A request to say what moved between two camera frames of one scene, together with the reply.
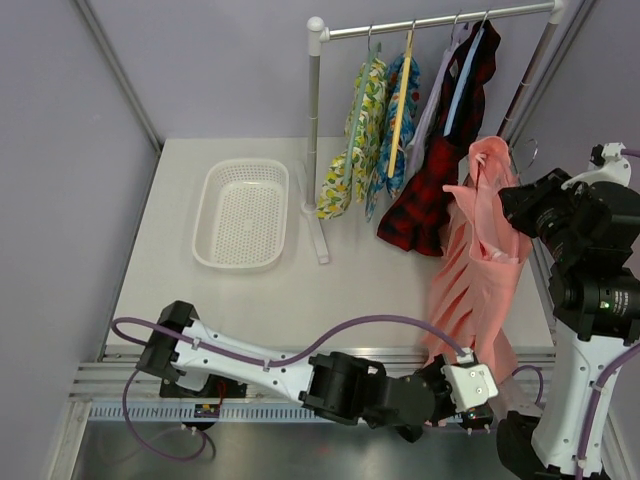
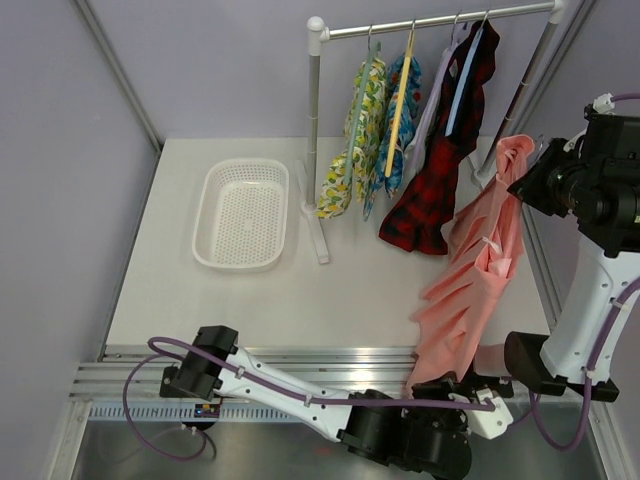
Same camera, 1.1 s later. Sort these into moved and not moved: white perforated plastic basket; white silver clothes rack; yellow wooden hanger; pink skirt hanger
Moved: pink skirt hanger
Not moved: yellow wooden hanger; white perforated plastic basket; white silver clothes rack
